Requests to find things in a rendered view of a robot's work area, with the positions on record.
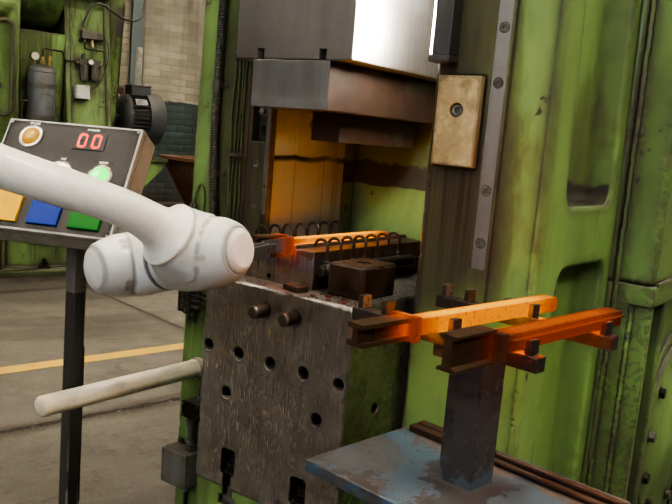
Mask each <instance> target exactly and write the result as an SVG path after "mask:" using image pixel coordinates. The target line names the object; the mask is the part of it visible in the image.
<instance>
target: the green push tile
mask: <svg viewBox="0 0 672 504"><path fill-rule="evenodd" d="M101 223H102V220H99V219H96V218H93V217H90V216H87V215H84V214H80V213H77V212H74V211H71V213H70V216H69V219H68V222H67V225H66V227H67V228H68V229H76V230H84V231H93V232H99V229H100V226H101Z"/></svg>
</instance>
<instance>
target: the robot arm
mask: <svg viewBox="0 0 672 504"><path fill-rule="evenodd" d="M0 189H1V190H5V191H8V192H11V193H14V194H18V195H21V196H24V197H28V198H31V199H34V200H38V201H41V202H44V203H47V204H51V205H54V206H57V207H61V208H64V209H67V210H71V211H74V212H77V213H80V214H84V215H87V216H90V217H93V218H96V219H99V220H102V221H105V222H108V223H110V224H113V225H115V226H117V227H119V228H121V229H123V230H125V231H127V232H126V233H119V234H114V235H111V236H108V237H106V238H103V239H101V240H99V241H97V242H95V243H93V244H92V245H90V246H89V247H88V249H87V250H86V252H85V256H84V263H83V267H84V274H85V277H86V280H87V282H88V284H89V286H90V287H91V288H92V289H93V290H94V291H95V292H98V293H101V294H105V295H110V296H118V297H124V296H144V295H150V294H155V293H160V292H165V291H172V290H178V291H204V290H211V289H216V288H221V287H224V286H227V285H229V284H231V283H233V282H235V281H237V280H238V279H240V278H241V277H242V276H244V275H245V274H246V272H247V270H248V268H249V267H250V265H251V263H252V261H256V260H260V259H265V258H268V257H270V255H271V254H278V253H285V249H286V238H274V239H265V240H260V242H259V243H253V240H252V238H251V236H250V234H249V232H248V230H247V229H246V228H245V227H244V226H243V225H241V224H240V223H238V222H236V221H234V220H232V219H229V218H226V217H216V216H215V215H214V214H210V213H206V212H202V211H199V210H196V209H193V208H191V207H188V206H187V205H184V204H177V205H174V206H172V207H170V208H169V207H165V206H162V205H160V204H158V203H156V202H154V201H152V200H150V199H148V198H146V197H144V196H141V195H139V194H137V193H135V192H132V191H130V190H128V189H125V188H123V187H120V186H117V185H115V184H112V183H109V182H106V181H104V180H101V179H98V178H95V177H93V176H90V175H87V174H84V173H81V172H79V171H76V170H73V169H70V168H67V167H65V166H62V165H59V164H56V163H53V162H51V161H48V160H45V159H42V158H39V157H37V156H34V155H31V154H28V153H25V152H23V151H20V150H17V149H14V148H11V147H9V146H6V145H3V144H1V143H0Z"/></svg>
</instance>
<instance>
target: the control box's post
mask: <svg viewBox="0 0 672 504"><path fill-rule="evenodd" d="M85 252H86V250H83V249H75V248H67V252H66V281H65V291H66V299H65V327H64V355H63V384H62V390H66V389H71V388H75V387H79V386H82V373H83V348H84V322H85V297H86V288H87V280H86V277H85V274H84V267H83V263H84V256H85ZM80 424H81V408H77V409H73V410H69V411H65V412H62V413H61V440H60V468H59V496H58V504H77V501H78V475H79V450H80Z"/></svg>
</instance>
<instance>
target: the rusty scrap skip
mask: <svg viewBox="0 0 672 504"><path fill-rule="evenodd" d="M159 158H164V159H167V160H168V162H167V163H165V167H167V169H168V171H169V173H170V175H171V177H172V179H173V181H174V183H175V185H176V188H177V190H178V192H179V194H180V196H181V198H182V200H183V202H184V204H185V205H187V206H188V207H189V205H190V203H192V190H193V173H194V159H195V156H184V155H166V154H159Z"/></svg>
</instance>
